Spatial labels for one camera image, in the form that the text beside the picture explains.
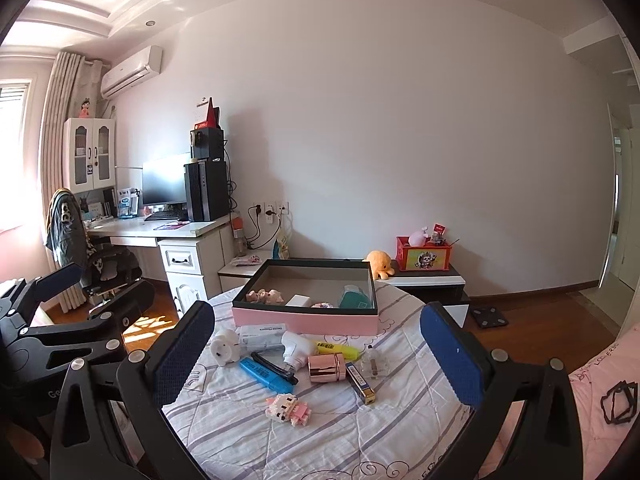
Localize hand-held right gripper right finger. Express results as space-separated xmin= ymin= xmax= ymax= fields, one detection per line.
xmin=419 ymin=301 xmax=596 ymax=480

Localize teal mask pack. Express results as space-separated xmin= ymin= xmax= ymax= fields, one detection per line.
xmin=338 ymin=284 xmax=376 ymax=311

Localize blue snack bag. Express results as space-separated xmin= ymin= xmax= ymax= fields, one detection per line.
xmin=271 ymin=230 xmax=292 ymax=261

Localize white side table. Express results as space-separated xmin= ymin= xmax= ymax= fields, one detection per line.
xmin=217 ymin=249 xmax=276 ymax=293

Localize black hollow hair clip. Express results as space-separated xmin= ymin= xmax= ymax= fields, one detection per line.
xmin=600 ymin=380 xmax=640 ymax=426

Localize yellow highlighter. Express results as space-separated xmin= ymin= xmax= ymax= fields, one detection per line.
xmin=315 ymin=340 xmax=362 ymax=361

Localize black power cable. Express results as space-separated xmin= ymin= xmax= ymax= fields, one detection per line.
xmin=247 ymin=207 xmax=281 ymax=251

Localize white air conditioner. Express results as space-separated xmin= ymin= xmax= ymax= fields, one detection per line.
xmin=100 ymin=45 xmax=164 ymax=100

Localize black bathroom scale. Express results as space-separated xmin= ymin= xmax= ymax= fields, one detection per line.
xmin=469 ymin=306 xmax=510 ymax=330

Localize black computer tower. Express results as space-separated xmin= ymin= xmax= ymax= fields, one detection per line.
xmin=183 ymin=160 xmax=231 ymax=223

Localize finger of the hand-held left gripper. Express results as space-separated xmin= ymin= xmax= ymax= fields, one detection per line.
xmin=0 ymin=262 xmax=84 ymax=341
xmin=0 ymin=280 xmax=157 ymax=386

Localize white handheld device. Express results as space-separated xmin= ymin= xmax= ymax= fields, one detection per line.
xmin=280 ymin=331 xmax=326 ymax=372

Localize black speaker box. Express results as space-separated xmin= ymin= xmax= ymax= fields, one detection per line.
xmin=190 ymin=127 xmax=226 ymax=162

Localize rose gold cylinder case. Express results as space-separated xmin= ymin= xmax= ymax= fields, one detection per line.
xmin=307 ymin=352 xmax=347 ymax=384

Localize blue white box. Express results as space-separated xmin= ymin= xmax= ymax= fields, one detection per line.
xmin=116 ymin=187 xmax=141 ymax=218

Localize black office chair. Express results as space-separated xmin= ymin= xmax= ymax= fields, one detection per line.
xmin=75 ymin=195 xmax=146 ymax=311

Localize grey jacket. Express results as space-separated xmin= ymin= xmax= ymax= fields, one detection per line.
xmin=44 ymin=187 xmax=92 ymax=268

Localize black computer monitor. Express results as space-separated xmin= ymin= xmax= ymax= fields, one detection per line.
xmin=141 ymin=152 xmax=192 ymax=213

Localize black gold slim box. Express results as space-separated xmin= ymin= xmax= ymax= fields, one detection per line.
xmin=345 ymin=361 xmax=378 ymax=405

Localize striped white cloth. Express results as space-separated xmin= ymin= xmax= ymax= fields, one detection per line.
xmin=162 ymin=280 xmax=473 ymax=480

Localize clear perfume bottle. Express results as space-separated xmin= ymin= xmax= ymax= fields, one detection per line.
xmin=359 ymin=345 xmax=391 ymax=380

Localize white desk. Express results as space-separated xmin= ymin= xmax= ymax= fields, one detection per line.
xmin=82 ymin=212 xmax=238 ymax=318

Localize red toy crate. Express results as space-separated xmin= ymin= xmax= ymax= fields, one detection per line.
xmin=396 ymin=236 xmax=451 ymax=273

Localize black white low bench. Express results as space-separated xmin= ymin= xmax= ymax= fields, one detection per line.
xmin=375 ymin=259 xmax=471 ymax=306

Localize white dog figurine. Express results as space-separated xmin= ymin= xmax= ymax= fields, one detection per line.
xmin=209 ymin=330 xmax=240 ymax=368

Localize dark plastic tray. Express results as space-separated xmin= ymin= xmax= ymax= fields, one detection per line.
xmin=231 ymin=258 xmax=380 ymax=336

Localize beige curtain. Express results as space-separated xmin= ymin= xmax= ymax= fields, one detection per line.
xmin=39 ymin=50 xmax=106 ymax=311

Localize pink block toy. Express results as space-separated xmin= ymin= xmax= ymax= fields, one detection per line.
xmin=265 ymin=392 xmax=312 ymax=427

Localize white door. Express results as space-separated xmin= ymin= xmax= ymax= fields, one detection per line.
xmin=597 ymin=102 xmax=640 ymax=311

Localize white plastic packet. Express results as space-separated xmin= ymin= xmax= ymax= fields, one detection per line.
xmin=235 ymin=323 xmax=290 ymax=352

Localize blue highlighter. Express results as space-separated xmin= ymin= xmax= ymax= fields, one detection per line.
xmin=238 ymin=356 xmax=295 ymax=394

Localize pink pig figurine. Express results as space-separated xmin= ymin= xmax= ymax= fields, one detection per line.
xmin=245 ymin=288 xmax=285 ymax=306

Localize white wall sockets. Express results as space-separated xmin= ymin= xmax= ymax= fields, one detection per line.
xmin=250 ymin=201 xmax=291 ymax=218

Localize orange octopus plush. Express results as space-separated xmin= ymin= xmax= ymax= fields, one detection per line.
xmin=365 ymin=250 xmax=397 ymax=281

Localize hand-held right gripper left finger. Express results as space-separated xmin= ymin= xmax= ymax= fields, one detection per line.
xmin=50 ymin=301 xmax=216 ymax=480

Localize window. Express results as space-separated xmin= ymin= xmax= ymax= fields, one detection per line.
xmin=0 ymin=78 xmax=33 ymax=231

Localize white glass door cabinet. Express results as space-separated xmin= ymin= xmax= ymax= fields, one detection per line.
xmin=62 ymin=117 xmax=117 ymax=195

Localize red desk calendar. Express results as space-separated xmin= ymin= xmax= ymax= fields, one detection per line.
xmin=192 ymin=96 xmax=221 ymax=131

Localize pink blanket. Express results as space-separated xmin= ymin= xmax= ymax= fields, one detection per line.
xmin=492 ymin=330 xmax=640 ymax=480

